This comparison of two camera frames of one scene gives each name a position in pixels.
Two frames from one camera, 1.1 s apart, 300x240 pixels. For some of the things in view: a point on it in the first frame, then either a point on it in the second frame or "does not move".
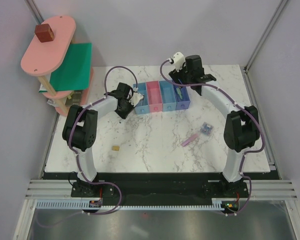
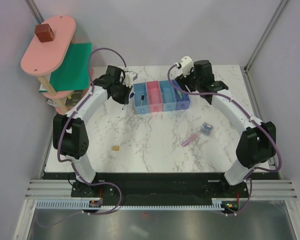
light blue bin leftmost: x=142 y=107 does not move
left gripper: x=124 y=115 → x=124 y=100
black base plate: x=162 y=187 does not move
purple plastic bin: x=184 y=103 does not move
